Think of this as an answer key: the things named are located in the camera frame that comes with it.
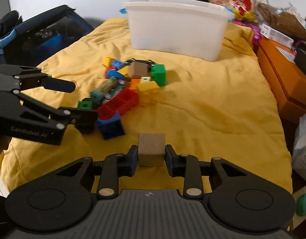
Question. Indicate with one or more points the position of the black tape dispenser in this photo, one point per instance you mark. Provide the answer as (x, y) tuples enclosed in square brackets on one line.
[(303, 57)]

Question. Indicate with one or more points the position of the brown wooden cube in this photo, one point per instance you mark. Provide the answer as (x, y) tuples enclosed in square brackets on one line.
[(138, 69)]

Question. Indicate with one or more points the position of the white and blue carton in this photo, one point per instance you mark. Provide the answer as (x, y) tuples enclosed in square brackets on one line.
[(276, 34)]

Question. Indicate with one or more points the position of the cream building block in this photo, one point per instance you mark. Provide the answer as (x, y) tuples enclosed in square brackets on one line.
[(145, 79)]

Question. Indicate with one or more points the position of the white plastic bin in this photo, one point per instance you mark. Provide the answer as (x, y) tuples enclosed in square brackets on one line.
[(178, 29)]

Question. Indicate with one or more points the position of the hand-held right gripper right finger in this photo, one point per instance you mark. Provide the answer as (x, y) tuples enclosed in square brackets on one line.
[(170, 161)]

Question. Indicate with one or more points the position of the blue toy car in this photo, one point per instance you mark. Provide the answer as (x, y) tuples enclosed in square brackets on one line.
[(114, 74)]

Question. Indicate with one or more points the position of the pink wrapper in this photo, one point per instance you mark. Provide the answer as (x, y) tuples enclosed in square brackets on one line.
[(247, 29)]

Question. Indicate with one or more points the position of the dark blue backpack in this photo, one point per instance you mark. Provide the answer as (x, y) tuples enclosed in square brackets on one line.
[(43, 34)]

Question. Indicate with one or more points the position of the orange box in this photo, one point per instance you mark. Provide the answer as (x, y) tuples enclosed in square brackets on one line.
[(280, 79)]

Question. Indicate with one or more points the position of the large green building block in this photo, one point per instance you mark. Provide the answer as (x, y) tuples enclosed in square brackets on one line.
[(158, 74)]

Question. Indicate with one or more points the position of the large yellow building block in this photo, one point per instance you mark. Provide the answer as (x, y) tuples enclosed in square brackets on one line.
[(146, 90)]

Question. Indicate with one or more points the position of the small green building block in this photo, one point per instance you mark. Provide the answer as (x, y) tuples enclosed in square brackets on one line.
[(84, 104)]

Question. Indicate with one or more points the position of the large blue building block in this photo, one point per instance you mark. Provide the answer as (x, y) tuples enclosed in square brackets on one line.
[(110, 128)]

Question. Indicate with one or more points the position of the teal cup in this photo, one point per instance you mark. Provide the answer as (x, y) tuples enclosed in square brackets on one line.
[(305, 203)]

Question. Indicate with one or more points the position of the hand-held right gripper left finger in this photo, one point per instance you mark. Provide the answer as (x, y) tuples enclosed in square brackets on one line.
[(133, 160)]

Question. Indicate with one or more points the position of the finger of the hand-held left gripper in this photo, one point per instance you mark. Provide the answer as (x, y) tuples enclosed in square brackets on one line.
[(58, 84), (80, 118)]

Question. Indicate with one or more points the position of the orange building block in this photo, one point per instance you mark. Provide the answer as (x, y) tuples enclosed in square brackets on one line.
[(135, 82)]

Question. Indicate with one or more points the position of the white crumpled bag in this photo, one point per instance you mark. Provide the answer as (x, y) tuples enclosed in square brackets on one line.
[(303, 149)]

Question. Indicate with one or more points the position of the long red building block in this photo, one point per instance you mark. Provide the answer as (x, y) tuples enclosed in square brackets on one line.
[(123, 99)]

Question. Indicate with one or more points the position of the small yellow building block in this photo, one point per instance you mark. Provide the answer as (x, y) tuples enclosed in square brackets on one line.
[(108, 61)]

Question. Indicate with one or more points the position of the yellow blanket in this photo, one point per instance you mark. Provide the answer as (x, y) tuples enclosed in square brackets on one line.
[(205, 117)]

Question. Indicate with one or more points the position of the small blue building block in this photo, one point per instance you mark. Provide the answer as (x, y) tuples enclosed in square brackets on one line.
[(117, 64)]

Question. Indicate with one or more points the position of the plain wooden cube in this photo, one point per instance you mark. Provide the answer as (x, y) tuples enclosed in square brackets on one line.
[(151, 149)]

